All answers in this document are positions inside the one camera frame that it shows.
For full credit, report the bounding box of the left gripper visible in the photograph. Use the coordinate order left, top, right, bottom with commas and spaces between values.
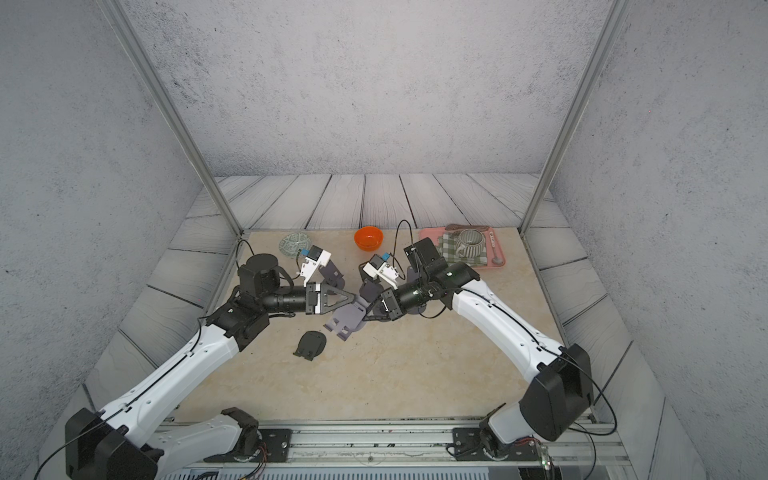
259, 285, 354, 319

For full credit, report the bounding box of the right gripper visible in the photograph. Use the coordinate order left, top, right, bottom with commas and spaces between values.
360, 277, 430, 323

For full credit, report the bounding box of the purple stand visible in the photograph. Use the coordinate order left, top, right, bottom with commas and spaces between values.
324, 301, 367, 341
406, 266, 421, 284
319, 260, 345, 289

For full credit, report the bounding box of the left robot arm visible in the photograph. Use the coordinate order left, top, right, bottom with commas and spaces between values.
64, 253, 355, 479

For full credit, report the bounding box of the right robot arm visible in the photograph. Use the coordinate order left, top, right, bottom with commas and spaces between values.
359, 239, 595, 445

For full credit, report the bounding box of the orange bowl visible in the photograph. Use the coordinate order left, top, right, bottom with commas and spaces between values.
354, 226, 384, 252

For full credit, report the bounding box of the green patterned bowl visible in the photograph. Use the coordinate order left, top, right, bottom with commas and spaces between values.
278, 232, 312, 258

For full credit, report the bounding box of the brown wooden spoon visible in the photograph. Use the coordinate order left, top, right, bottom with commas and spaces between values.
444, 223, 489, 232

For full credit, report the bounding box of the green checkered cloth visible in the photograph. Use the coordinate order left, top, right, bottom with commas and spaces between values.
439, 229, 488, 267

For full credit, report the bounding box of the ribbed grey cup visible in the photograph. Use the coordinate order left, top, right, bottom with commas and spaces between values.
454, 230, 486, 259

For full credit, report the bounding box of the pink tray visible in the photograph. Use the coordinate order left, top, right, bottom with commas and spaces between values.
419, 226, 506, 268

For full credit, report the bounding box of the metal spoon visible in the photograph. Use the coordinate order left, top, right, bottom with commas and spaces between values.
488, 230, 505, 267

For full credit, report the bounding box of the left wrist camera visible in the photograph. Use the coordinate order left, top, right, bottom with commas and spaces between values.
298, 245, 331, 285

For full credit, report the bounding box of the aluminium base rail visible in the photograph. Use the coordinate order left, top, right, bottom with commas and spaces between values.
107, 419, 637, 480

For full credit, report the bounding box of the left aluminium frame post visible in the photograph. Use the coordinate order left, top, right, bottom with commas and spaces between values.
97, 0, 244, 237

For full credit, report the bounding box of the aluminium frame post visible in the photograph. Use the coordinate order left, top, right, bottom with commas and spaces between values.
519, 0, 631, 237
97, 0, 244, 237

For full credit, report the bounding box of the right aluminium frame post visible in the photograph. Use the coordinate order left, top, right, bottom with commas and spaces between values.
519, 0, 631, 237

